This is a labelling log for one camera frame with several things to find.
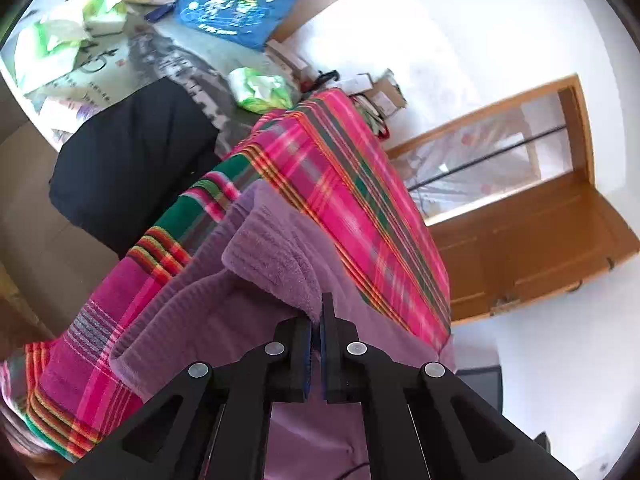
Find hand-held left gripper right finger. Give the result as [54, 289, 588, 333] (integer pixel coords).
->
[320, 292, 576, 480]

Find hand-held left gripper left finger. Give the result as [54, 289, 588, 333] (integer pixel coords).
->
[65, 312, 314, 480]

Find purple sweater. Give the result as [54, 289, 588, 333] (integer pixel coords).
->
[110, 180, 457, 480]

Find black mesh chair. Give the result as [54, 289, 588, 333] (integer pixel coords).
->
[456, 364, 552, 457]

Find pink green plaid blanket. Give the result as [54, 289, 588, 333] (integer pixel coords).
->
[0, 87, 454, 464]

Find wooden door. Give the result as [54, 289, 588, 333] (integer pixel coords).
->
[430, 170, 640, 327]

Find black cloth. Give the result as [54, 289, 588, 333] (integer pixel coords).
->
[49, 77, 224, 262]

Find green tissue pack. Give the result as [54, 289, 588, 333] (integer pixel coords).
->
[228, 66, 297, 116]

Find cardboard box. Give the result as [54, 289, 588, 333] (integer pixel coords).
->
[369, 69, 409, 112]

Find grey printed table cover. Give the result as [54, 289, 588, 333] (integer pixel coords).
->
[15, 0, 302, 162]

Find blue printed bag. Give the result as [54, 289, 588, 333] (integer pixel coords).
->
[175, 0, 309, 52]

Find green white tissue package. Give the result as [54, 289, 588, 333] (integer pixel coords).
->
[12, 19, 92, 92]

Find door frame with plastic curtain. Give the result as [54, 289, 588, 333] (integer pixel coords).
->
[382, 74, 597, 227]

